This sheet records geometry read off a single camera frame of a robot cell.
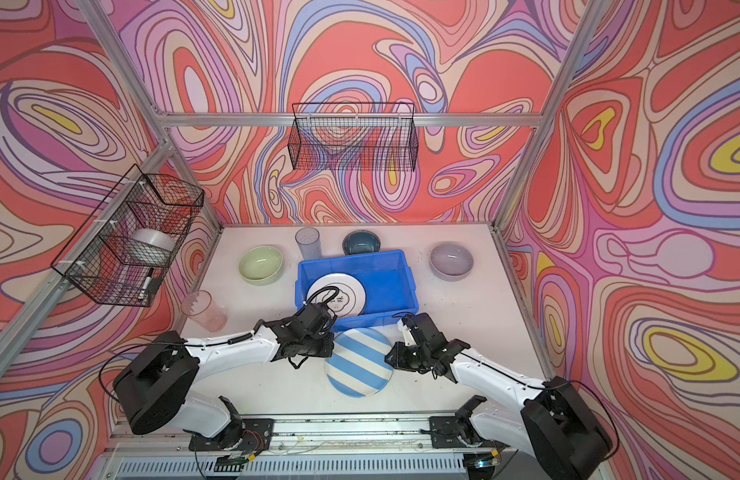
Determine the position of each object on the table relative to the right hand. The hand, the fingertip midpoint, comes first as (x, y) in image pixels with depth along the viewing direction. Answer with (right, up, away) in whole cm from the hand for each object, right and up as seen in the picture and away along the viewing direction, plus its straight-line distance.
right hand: (391, 366), depth 83 cm
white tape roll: (-59, +34, -13) cm, 69 cm away
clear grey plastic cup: (-26, +36, +14) cm, 46 cm away
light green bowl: (-46, +28, +22) cm, 58 cm away
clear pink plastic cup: (-62, +14, +14) cm, 65 cm away
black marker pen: (-62, +27, -8) cm, 68 cm away
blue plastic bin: (0, +23, +18) cm, 29 cm away
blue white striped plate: (-9, 0, +1) cm, 9 cm away
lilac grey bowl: (+23, +29, +24) cm, 44 cm away
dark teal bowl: (-10, +36, +27) cm, 46 cm away
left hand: (-15, +4, +4) cm, 16 cm away
